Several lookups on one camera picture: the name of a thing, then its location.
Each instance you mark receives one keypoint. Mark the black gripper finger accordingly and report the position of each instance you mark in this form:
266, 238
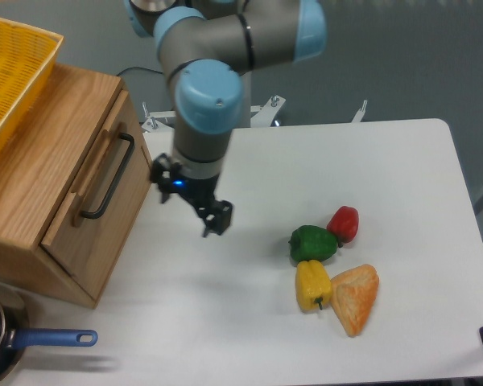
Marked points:
209, 219
223, 211

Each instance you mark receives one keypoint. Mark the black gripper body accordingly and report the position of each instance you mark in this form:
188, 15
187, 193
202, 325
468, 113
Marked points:
173, 178

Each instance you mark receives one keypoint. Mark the wooden top drawer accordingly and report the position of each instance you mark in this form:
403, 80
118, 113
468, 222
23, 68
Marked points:
94, 221

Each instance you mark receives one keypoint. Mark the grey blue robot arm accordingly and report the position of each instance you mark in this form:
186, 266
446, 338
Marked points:
204, 49

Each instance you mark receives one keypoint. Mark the wooden drawer cabinet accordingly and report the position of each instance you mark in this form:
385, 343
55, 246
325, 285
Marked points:
37, 169

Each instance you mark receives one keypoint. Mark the green toy bell pepper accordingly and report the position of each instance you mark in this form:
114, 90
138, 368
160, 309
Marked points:
312, 243

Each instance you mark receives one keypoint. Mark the red toy bell pepper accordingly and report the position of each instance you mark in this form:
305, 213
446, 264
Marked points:
344, 224

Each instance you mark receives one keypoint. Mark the yellow toy bell pepper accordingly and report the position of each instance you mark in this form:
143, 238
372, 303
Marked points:
313, 286

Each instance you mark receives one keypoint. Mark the orange toy bread slice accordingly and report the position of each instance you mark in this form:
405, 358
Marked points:
354, 293

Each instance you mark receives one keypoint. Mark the yellow plastic basket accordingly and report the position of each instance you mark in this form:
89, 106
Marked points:
27, 57

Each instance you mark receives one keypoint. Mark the white table bracket left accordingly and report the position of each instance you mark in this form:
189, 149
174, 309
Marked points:
157, 121

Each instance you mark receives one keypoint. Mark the white table bracket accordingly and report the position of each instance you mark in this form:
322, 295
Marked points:
157, 121
265, 115
360, 113

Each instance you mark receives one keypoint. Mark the white table bracket middle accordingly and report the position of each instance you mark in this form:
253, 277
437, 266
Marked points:
265, 115

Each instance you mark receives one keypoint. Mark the white table bracket right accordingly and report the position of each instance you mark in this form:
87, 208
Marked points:
360, 113

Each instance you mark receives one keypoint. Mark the black pan blue handle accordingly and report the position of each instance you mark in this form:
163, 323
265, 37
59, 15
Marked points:
16, 334

